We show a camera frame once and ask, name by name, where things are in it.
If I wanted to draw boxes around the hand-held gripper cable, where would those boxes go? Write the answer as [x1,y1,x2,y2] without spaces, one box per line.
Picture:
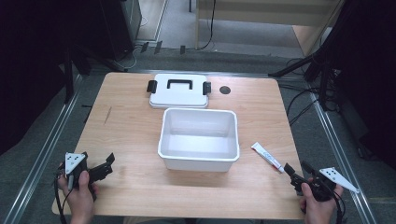
[52,169,73,224]
[323,180,347,224]

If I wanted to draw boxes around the white plastic storage box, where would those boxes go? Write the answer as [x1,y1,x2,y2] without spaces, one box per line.
[157,106,241,173]

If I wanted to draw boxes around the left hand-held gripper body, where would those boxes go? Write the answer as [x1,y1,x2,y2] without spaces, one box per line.
[56,151,98,201]

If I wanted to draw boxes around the black tripod stand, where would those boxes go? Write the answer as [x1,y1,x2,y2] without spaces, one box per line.
[267,46,339,111]

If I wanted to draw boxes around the right hand-held gripper cable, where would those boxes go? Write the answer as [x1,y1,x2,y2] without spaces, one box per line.
[323,180,347,224]

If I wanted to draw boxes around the light wooden furniture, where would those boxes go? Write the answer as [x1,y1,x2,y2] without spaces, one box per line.
[194,0,345,58]

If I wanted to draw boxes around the white ointment tube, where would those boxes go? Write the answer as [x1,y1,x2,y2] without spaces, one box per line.
[250,141,286,174]

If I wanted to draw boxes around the metal floor rail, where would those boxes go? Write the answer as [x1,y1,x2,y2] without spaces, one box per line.
[2,76,84,224]
[306,82,378,224]

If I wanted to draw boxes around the left hand-held gripper cable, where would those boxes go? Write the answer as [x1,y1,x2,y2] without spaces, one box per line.
[52,169,73,224]

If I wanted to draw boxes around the person's left hand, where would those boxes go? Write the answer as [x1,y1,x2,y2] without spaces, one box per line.
[57,170,100,220]

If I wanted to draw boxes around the white box lid black handle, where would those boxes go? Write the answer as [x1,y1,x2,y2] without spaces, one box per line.
[146,73,212,109]

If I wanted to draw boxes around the white floor cable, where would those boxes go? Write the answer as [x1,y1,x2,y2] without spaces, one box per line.
[120,15,149,70]

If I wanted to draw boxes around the black floor cables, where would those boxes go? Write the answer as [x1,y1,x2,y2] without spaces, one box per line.
[284,57,339,127]

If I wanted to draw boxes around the black cabinet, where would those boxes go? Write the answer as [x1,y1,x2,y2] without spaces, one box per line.
[92,0,143,62]

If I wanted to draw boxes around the person's right hand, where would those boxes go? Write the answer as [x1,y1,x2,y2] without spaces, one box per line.
[299,176,346,222]

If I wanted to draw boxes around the black metal stand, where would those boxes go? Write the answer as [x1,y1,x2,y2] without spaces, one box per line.
[59,43,129,105]

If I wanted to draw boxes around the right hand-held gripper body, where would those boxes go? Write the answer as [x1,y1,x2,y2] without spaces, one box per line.
[298,166,361,203]

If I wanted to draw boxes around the black hanging cable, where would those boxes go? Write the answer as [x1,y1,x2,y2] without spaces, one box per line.
[197,0,218,51]

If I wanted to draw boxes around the dark curtain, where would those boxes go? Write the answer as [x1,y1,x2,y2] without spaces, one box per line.
[0,0,108,157]
[317,0,396,171]

